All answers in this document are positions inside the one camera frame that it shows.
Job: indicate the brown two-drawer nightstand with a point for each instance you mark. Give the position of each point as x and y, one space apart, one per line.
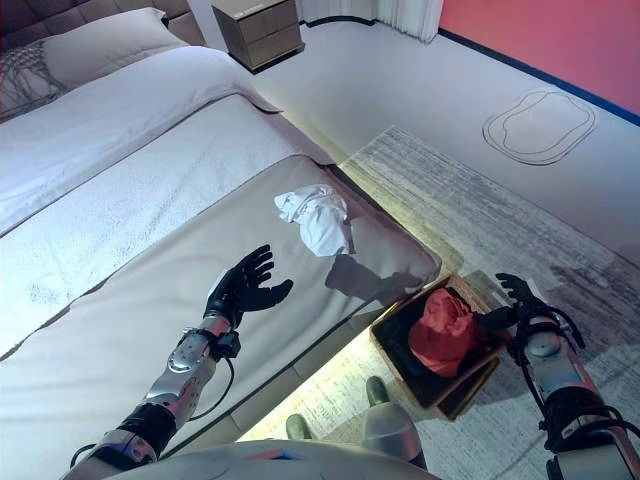
265 35

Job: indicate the white textured blanket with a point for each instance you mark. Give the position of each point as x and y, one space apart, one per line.
125 210

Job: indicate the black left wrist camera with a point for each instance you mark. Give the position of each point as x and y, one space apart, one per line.
229 345

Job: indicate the plain beige pillow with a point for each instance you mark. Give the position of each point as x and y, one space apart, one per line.
110 45

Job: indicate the blue baseboard strip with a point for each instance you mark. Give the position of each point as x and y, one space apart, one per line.
540 72

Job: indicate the white garment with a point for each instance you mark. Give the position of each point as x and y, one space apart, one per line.
320 220

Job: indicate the beige padded bed frame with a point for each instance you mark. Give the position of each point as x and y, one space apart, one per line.
300 370

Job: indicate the white smooth duvet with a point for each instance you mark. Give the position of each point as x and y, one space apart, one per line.
110 110

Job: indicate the silver robot right leg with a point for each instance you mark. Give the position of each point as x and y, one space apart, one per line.
390 432

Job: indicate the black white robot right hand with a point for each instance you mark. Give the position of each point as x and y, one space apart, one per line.
522 300

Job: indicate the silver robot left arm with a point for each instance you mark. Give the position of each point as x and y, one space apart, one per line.
182 370

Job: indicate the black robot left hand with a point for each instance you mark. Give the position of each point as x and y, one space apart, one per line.
240 290

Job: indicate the grey patterned pillow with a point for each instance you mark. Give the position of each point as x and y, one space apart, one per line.
25 75

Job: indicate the white curtain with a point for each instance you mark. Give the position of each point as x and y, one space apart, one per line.
410 17

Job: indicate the dark robot right foot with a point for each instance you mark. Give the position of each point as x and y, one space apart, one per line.
377 392

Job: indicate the dark robot left foot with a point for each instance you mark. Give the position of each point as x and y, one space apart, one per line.
298 427

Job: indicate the dark robot foot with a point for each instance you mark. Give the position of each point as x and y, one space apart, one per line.
377 392
298 427

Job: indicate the grey robot torso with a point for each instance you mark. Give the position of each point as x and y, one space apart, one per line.
250 462

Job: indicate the grey striped rug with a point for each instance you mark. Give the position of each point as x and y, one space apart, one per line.
500 220

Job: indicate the bed with grey cover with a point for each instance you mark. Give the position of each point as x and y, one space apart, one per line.
150 325

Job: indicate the brown woven laundry basket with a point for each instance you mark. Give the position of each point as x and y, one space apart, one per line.
450 405

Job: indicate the red garment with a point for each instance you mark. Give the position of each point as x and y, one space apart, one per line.
445 330

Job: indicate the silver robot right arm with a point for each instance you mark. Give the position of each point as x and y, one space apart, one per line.
565 380

